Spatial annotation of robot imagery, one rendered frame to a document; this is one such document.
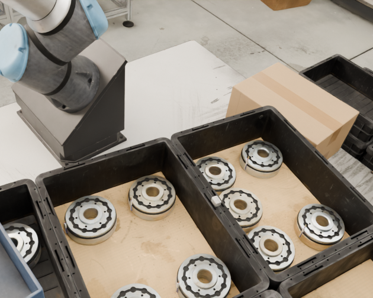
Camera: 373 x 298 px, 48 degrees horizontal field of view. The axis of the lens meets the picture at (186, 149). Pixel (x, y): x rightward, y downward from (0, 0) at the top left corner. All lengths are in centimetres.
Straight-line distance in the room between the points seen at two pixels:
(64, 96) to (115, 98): 14
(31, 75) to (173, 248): 48
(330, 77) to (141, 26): 156
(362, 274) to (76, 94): 76
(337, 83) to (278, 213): 120
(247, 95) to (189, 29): 202
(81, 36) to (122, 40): 208
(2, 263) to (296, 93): 94
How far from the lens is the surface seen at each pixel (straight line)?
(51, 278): 86
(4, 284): 59
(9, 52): 97
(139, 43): 299
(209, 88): 148
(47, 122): 116
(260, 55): 307
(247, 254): 79
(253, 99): 121
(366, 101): 205
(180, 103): 140
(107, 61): 110
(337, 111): 127
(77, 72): 105
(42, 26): 90
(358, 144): 183
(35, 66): 97
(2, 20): 270
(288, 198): 102
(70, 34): 92
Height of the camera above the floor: 159
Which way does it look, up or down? 45 degrees down
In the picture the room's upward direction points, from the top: 9 degrees clockwise
